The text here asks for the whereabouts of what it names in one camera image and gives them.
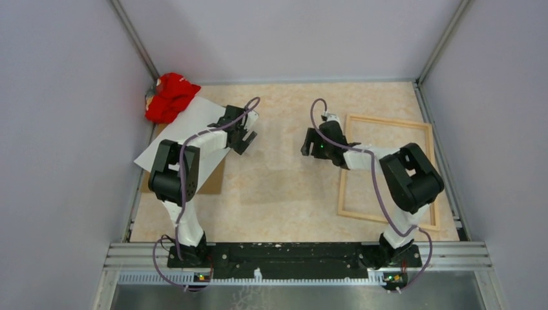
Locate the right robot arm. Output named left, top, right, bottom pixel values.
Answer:
left=300, top=120, right=445, bottom=269

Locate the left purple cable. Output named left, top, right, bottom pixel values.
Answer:
left=152, top=96, right=262, bottom=293

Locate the printed photo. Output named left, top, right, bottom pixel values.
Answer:
left=133, top=96, right=232, bottom=192

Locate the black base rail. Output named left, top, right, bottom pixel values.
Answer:
left=167, top=242, right=423, bottom=280

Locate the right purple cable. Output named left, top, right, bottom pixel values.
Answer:
left=309, top=98, right=434, bottom=293

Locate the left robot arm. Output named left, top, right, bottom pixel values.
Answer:
left=148, top=104, right=258, bottom=267

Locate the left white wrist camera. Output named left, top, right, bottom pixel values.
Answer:
left=243, top=110, right=259, bottom=131

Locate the wooden picture frame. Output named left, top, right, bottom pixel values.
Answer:
left=337, top=114, right=441, bottom=231

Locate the red cloth doll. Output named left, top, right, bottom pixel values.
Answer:
left=145, top=72, right=202, bottom=124

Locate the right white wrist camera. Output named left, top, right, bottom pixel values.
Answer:
left=321, top=111, right=341, bottom=124

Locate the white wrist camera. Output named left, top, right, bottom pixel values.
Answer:
left=243, top=110, right=259, bottom=131
left=321, top=111, right=341, bottom=124

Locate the brown backing board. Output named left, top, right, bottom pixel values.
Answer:
left=134, top=123, right=228, bottom=194

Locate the purple cable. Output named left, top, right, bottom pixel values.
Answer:
left=152, top=96, right=262, bottom=293
left=309, top=98, right=434, bottom=293

